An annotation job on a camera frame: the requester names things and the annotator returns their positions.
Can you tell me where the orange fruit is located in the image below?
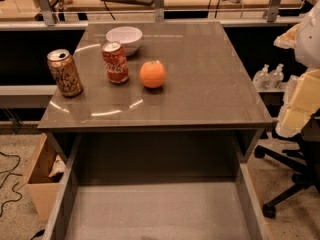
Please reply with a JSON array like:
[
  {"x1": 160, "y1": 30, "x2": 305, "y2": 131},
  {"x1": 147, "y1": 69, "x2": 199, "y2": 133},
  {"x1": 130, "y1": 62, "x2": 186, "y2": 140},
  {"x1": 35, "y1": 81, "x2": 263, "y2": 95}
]
[{"x1": 139, "y1": 61, "x2": 166, "y2": 89}]

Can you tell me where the grey top drawer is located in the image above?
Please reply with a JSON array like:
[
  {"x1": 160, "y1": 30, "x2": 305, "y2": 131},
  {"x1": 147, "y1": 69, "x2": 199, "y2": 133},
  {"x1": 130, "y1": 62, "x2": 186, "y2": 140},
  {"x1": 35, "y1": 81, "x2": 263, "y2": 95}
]
[{"x1": 44, "y1": 131, "x2": 273, "y2": 240}]

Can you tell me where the clear sanitizer bottle right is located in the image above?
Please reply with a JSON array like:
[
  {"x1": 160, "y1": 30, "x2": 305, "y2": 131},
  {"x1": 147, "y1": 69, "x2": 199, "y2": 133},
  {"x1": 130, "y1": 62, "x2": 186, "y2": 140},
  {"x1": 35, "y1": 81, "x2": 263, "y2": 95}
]
[{"x1": 268, "y1": 64, "x2": 284, "y2": 89}]

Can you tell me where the cardboard box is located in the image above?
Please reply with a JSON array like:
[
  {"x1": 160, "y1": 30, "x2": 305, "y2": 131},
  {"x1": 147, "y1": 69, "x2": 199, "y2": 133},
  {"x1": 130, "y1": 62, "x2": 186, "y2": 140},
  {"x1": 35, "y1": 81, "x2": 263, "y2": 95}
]
[{"x1": 17, "y1": 134, "x2": 60, "y2": 222}]

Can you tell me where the red Coca-Cola can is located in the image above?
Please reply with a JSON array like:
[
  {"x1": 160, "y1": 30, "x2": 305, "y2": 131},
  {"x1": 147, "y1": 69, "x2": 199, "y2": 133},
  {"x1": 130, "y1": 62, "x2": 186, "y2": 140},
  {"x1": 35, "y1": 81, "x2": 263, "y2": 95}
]
[{"x1": 102, "y1": 41, "x2": 129, "y2": 84}]

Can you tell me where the crumpled paper in box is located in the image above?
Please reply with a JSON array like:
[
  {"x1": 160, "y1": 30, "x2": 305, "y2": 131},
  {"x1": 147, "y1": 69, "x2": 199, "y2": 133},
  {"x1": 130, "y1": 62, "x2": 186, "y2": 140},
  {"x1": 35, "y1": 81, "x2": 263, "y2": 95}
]
[{"x1": 48, "y1": 155, "x2": 66, "y2": 178}]

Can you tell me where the metal frame rail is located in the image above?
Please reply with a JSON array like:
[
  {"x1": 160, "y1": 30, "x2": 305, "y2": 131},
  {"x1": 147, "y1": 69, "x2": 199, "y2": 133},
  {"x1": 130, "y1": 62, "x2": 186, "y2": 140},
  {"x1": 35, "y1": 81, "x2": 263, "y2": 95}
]
[{"x1": 0, "y1": 0, "x2": 318, "y2": 25}]

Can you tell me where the black floor cable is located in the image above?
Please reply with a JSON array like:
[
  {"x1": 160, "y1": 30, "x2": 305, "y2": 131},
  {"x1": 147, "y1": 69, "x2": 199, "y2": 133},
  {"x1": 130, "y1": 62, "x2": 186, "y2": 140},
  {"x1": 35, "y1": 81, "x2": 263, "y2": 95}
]
[{"x1": 0, "y1": 151, "x2": 24, "y2": 218}]

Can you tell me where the grey cabinet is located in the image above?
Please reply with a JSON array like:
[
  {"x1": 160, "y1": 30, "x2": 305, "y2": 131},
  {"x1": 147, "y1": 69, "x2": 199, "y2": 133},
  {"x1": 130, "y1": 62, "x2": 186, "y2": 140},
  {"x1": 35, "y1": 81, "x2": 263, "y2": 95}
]
[{"x1": 39, "y1": 22, "x2": 272, "y2": 155}]

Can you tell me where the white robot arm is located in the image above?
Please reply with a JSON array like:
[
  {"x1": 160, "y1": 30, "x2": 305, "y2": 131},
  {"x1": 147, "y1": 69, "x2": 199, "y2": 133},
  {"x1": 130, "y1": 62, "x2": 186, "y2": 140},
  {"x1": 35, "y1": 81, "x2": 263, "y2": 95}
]
[{"x1": 294, "y1": 1, "x2": 320, "y2": 68}]

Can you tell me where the white bowl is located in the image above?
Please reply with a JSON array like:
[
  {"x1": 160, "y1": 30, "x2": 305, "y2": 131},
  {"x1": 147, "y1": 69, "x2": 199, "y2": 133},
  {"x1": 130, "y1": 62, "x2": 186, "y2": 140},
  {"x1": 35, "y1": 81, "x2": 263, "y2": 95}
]
[{"x1": 106, "y1": 26, "x2": 143, "y2": 56}]

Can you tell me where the black office chair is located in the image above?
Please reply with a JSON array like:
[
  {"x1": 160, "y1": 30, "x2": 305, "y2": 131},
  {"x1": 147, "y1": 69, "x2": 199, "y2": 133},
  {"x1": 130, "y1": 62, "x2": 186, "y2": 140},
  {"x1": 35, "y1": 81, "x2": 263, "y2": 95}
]
[{"x1": 254, "y1": 112, "x2": 320, "y2": 218}]

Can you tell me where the gold LaCroix can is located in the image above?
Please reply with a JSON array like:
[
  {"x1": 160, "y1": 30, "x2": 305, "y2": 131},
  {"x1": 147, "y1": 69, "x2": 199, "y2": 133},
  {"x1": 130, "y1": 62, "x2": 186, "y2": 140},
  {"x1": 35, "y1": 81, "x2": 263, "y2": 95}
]
[{"x1": 47, "y1": 49, "x2": 83, "y2": 97}]

